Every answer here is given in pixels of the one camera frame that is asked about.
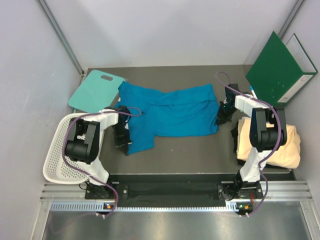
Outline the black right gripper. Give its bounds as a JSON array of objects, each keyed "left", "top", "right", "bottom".
[{"left": 215, "top": 101, "right": 238, "bottom": 126}]

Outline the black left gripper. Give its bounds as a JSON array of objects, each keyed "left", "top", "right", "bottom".
[{"left": 110, "top": 123, "right": 132, "bottom": 156}]

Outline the blue t shirt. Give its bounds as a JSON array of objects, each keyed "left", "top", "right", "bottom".
[{"left": 118, "top": 82, "right": 219, "bottom": 155}]

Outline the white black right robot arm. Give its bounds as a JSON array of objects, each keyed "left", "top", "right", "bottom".
[{"left": 216, "top": 83, "right": 287, "bottom": 201}]

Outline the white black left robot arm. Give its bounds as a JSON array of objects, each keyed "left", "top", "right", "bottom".
[{"left": 62, "top": 105, "right": 132, "bottom": 199}]

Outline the white blue marker pen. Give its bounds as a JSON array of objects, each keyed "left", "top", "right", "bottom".
[{"left": 249, "top": 86, "right": 258, "bottom": 100}]

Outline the teal cutting board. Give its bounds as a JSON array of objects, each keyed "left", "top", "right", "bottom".
[{"left": 68, "top": 70, "right": 126, "bottom": 113}]

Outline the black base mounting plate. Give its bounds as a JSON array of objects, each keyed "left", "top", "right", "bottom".
[{"left": 84, "top": 181, "right": 263, "bottom": 207}]

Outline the white perforated plastic basket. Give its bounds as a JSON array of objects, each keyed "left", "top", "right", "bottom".
[{"left": 43, "top": 113, "right": 89, "bottom": 185}]

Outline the cream folded t shirt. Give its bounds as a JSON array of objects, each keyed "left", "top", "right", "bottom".
[{"left": 236, "top": 117, "right": 301, "bottom": 169}]

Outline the green lever arch binder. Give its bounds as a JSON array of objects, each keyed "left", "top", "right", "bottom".
[{"left": 246, "top": 32, "right": 318, "bottom": 107}]

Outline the grey slotted cable duct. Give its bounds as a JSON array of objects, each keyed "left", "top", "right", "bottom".
[{"left": 50, "top": 201, "right": 249, "bottom": 213}]

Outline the aluminium frame rail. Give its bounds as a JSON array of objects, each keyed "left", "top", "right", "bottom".
[{"left": 36, "top": 0, "right": 85, "bottom": 76}]

